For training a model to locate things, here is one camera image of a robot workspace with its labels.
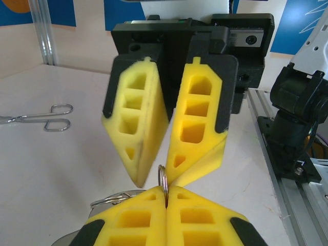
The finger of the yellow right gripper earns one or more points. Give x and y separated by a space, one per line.
151 123
179 143

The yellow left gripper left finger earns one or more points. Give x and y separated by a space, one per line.
133 225

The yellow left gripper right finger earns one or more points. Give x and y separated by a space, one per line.
200 225

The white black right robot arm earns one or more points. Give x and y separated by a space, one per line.
297 102

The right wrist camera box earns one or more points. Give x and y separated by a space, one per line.
246 38

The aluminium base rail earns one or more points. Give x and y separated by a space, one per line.
294 205

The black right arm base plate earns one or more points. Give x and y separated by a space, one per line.
287 164

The aluminium frame post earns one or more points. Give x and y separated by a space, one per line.
46 33

